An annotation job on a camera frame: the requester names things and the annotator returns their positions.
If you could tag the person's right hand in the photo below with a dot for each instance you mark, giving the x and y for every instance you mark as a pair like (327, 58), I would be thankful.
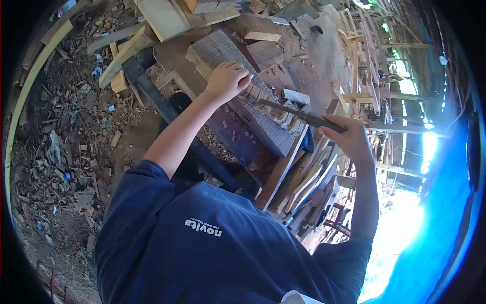
(351, 142)

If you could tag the person's left hand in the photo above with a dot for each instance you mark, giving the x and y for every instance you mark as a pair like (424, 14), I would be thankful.
(226, 81)

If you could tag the person's left thumb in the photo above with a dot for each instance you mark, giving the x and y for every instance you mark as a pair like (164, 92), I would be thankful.
(246, 79)

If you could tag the person's left fingers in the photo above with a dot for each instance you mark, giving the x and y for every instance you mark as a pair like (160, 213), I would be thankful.
(233, 66)

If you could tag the person's right fingers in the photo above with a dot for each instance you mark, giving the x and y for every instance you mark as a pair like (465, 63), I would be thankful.
(341, 117)

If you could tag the person's right thumb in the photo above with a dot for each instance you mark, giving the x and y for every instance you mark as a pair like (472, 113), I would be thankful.
(326, 131)

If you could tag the dark chisel tool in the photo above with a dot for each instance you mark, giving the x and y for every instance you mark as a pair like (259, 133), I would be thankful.
(303, 116)

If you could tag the grey carved wooden plank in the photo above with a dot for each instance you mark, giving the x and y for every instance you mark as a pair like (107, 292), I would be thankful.
(265, 121)

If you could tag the short brown wooden block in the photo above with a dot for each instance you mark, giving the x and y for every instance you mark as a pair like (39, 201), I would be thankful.
(260, 30)
(265, 55)

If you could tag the small pale wood block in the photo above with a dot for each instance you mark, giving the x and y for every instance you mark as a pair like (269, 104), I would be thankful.
(296, 97)

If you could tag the stack of wooden planks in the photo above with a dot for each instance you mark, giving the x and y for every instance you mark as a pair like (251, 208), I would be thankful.
(309, 186)

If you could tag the brown wooden board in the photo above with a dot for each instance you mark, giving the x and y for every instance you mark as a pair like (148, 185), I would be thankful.
(279, 174)

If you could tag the black wooden beam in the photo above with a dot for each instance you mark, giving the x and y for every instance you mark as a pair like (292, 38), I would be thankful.
(152, 91)

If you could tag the wide pale wooden board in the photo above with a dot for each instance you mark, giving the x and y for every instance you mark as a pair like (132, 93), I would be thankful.
(163, 17)

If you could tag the long pale wooden plank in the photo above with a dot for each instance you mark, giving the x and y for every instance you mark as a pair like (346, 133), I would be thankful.
(123, 57)

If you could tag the person's body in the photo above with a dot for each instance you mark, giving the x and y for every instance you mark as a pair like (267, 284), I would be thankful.
(212, 247)

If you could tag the pile of wood scraps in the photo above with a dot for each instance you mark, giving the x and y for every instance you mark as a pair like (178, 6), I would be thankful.
(68, 152)

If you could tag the curved pale wooden strip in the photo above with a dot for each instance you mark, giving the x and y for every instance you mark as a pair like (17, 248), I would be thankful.
(22, 102)

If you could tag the wooden frame racks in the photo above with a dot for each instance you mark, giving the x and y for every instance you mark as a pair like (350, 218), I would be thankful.
(366, 57)

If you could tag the red metal frame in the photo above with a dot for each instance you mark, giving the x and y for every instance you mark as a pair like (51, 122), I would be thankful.
(51, 283)

